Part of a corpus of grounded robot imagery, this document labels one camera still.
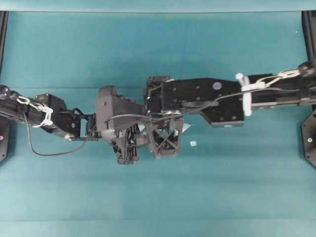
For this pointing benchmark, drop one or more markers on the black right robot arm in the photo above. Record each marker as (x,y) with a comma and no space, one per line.
(298,91)

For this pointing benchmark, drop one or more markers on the white left zip tie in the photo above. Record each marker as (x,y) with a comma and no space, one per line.
(43,109)

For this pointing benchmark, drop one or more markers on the black left frame rail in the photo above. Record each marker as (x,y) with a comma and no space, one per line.
(4,15)

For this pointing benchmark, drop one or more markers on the silver zip bag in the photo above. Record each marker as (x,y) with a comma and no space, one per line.
(142,128)

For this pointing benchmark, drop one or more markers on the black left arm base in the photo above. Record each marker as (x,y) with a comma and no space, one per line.
(5,129)

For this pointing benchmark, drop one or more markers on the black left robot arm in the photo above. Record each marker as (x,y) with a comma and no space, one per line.
(66,122)

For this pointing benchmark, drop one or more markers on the black right frame rail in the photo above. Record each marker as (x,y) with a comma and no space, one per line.
(309,30)

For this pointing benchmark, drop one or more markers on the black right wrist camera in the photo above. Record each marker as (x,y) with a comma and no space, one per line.
(114,113)

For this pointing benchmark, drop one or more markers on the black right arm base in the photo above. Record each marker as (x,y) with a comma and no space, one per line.
(308,131)

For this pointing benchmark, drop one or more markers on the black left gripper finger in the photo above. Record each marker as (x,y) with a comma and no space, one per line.
(136,139)
(120,148)

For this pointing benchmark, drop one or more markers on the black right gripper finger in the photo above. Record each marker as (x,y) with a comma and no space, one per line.
(165,137)

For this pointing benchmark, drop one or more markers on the black frame rail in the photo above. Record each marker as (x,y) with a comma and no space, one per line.
(309,30)
(4,15)

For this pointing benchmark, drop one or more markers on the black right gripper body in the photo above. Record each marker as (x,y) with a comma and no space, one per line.
(216,100)

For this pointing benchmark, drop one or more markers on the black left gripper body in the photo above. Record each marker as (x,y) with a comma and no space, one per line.
(91,133)

